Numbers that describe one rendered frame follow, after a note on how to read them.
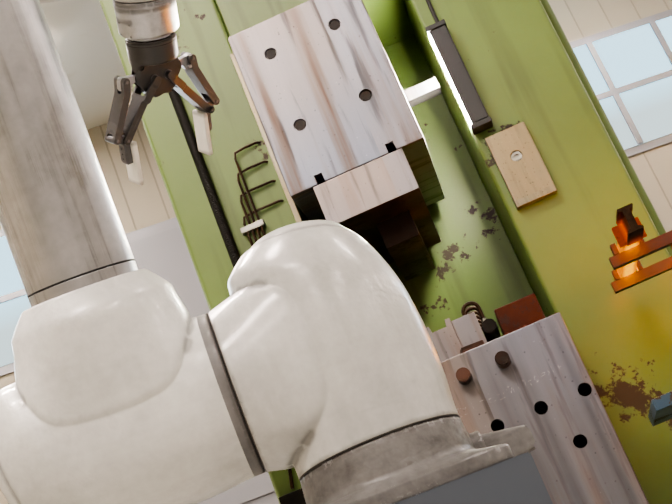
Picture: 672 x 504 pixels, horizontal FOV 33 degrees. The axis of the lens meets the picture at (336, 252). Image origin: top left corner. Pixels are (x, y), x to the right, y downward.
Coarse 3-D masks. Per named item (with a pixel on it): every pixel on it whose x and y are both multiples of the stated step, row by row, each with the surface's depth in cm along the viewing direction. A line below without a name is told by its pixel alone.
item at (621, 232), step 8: (624, 208) 179; (632, 208) 180; (616, 216) 182; (624, 216) 179; (632, 216) 178; (624, 224) 183; (632, 224) 178; (640, 224) 185; (616, 232) 186; (624, 232) 186; (632, 232) 178; (640, 232) 180; (624, 240) 185; (632, 240) 183; (640, 240) 185; (624, 248) 191; (632, 264) 205; (624, 272) 209; (632, 272) 211
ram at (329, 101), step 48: (336, 0) 241; (240, 48) 243; (288, 48) 241; (336, 48) 238; (288, 96) 238; (336, 96) 236; (384, 96) 233; (432, 96) 255; (288, 144) 235; (336, 144) 233; (384, 144) 231; (432, 192) 262
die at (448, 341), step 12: (456, 324) 218; (468, 324) 218; (432, 336) 219; (444, 336) 218; (456, 336) 218; (468, 336) 217; (480, 336) 217; (444, 348) 218; (456, 348) 217; (444, 360) 217
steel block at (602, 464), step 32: (544, 320) 209; (480, 352) 210; (512, 352) 209; (544, 352) 208; (576, 352) 207; (448, 384) 210; (480, 384) 209; (576, 384) 205; (480, 416) 207; (512, 416) 206; (544, 416) 205; (576, 416) 204; (608, 416) 203; (544, 448) 203; (576, 448) 202; (608, 448) 201; (544, 480) 202; (576, 480) 201; (608, 480) 200
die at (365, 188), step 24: (360, 168) 231; (384, 168) 229; (408, 168) 228; (336, 192) 230; (360, 192) 229; (384, 192) 228; (408, 192) 227; (336, 216) 229; (360, 216) 230; (384, 216) 235; (432, 240) 263
